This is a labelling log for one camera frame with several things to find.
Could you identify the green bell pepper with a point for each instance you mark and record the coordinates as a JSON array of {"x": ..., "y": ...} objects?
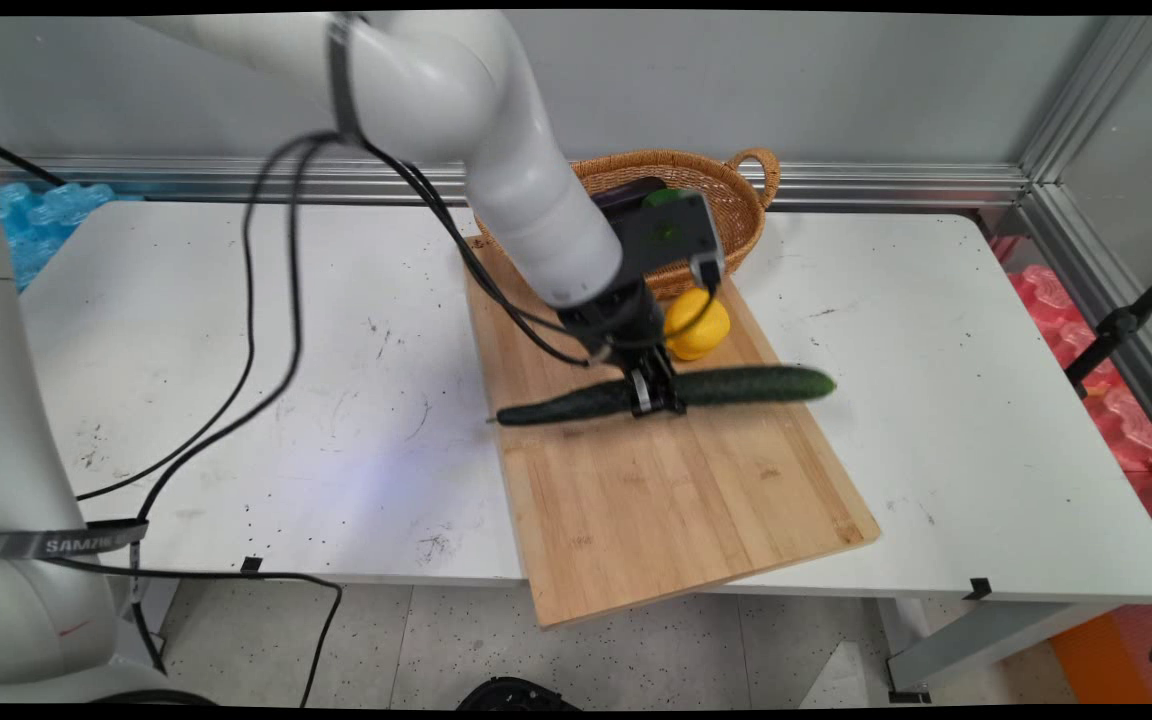
[{"x": 664, "y": 197}]

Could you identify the black tape marker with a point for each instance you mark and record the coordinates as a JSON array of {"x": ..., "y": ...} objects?
[
  {"x": 978, "y": 589},
  {"x": 252, "y": 566}
]

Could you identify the yellow bell pepper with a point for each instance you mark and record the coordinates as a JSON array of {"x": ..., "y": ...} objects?
[{"x": 701, "y": 335}]

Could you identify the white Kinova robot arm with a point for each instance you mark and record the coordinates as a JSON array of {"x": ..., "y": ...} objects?
[{"x": 496, "y": 100}]

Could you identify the long horizontal aluminium rail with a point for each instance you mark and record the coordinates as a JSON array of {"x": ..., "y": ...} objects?
[{"x": 836, "y": 185}]

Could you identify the long dark green cucumber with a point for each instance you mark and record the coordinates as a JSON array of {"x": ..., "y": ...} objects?
[{"x": 756, "y": 385}]

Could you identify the blue foam mat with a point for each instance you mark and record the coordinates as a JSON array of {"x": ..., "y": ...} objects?
[{"x": 46, "y": 225}]

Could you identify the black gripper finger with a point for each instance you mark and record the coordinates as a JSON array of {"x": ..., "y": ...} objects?
[
  {"x": 641, "y": 393},
  {"x": 671, "y": 385}
]

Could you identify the slanted aluminium side rail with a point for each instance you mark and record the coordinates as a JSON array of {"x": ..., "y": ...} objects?
[{"x": 1106, "y": 290}]

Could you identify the woven wicker basket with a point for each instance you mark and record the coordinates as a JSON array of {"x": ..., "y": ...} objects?
[{"x": 731, "y": 205}]

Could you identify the grey table leg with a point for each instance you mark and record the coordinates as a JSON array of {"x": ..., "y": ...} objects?
[
  {"x": 986, "y": 640},
  {"x": 151, "y": 620}
]

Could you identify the red foam mat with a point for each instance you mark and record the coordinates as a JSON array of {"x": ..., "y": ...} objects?
[{"x": 1131, "y": 425}]

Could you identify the purple eggplant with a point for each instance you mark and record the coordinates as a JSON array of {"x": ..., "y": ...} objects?
[{"x": 626, "y": 190}]

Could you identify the dark grey wrist camera box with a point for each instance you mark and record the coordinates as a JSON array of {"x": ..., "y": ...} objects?
[{"x": 671, "y": 235}]

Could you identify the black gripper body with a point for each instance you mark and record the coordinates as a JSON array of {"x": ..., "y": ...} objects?
[{"x": 616, "y": 320}]

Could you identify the upright aluminium post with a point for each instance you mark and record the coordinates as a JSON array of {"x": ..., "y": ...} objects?
[{"x": 1086, "y": 95}]

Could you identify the black tripod leg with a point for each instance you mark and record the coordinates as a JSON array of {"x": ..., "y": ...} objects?
[{"x": 1121, "y": 325}]

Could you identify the orange floor strip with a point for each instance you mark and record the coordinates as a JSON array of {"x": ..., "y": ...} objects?
[{"x": 1101, "y": 660}]

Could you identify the black round floor object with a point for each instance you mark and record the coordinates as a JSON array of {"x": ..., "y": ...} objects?
[{"x": 516, "y": 695}]

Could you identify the bamboo cutting board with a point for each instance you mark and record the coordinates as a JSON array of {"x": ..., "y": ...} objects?
[{"x": 666, "y": 500}]

